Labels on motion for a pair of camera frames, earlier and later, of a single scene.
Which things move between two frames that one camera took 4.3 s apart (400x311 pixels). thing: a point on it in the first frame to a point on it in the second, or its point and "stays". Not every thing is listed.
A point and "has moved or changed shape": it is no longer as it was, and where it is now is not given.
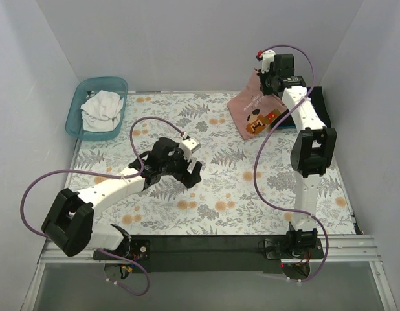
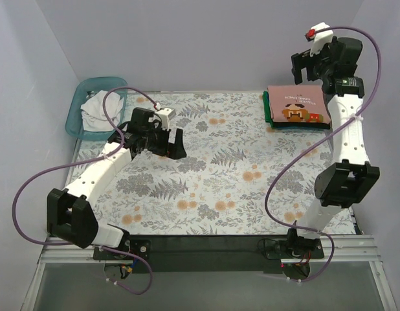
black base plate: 205,254 stays
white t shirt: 101,111 stays
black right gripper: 265,85 to 303,61
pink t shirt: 254,112 has moved or changed shape
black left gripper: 186,168 to 166,142
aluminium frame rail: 343,249 stays
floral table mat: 243,186 stays
